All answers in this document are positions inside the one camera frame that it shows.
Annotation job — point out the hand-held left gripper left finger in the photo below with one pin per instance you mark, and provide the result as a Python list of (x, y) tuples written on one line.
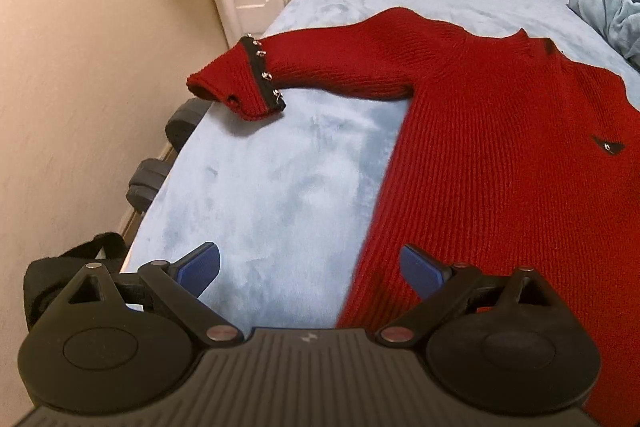
[(200, 266)]

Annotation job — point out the red knit sweater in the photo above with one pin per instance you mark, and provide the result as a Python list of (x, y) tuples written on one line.
[(475, 157)]

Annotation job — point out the crumpled pale blue cloth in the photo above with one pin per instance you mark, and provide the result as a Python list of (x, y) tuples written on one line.
[(615, 24)]

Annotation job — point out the black fabric bag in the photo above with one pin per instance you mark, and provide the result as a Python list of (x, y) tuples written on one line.
[(45, 277)]

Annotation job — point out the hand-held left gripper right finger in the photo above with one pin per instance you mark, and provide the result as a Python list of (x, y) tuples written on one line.
[(421, 271)]

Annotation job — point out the light blue fleece blanket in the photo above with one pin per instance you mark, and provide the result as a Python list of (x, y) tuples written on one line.
[(275, 182)]

